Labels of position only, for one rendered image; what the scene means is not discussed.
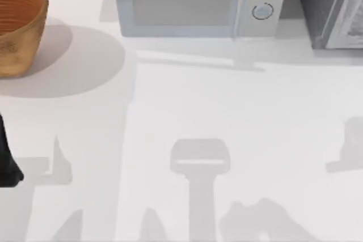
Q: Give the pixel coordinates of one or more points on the round microwave knob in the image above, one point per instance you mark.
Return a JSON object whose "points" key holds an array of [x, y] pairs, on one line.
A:
{"points": [[263, 11]]}

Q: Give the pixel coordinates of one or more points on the microwave oven door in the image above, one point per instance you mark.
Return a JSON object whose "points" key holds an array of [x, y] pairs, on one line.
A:
{"points": [[181, 1]]}

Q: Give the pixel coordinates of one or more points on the pale microwave oven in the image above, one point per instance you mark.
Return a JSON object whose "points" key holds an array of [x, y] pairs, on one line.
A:
{"points": [[263, 26]]}

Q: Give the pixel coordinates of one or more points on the brown woven basket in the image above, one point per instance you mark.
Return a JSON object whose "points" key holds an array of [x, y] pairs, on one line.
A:
{"points": [[20, 32]]}

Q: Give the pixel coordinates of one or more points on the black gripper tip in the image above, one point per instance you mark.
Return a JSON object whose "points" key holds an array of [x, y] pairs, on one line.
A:
{"points": [[7, 165]]}

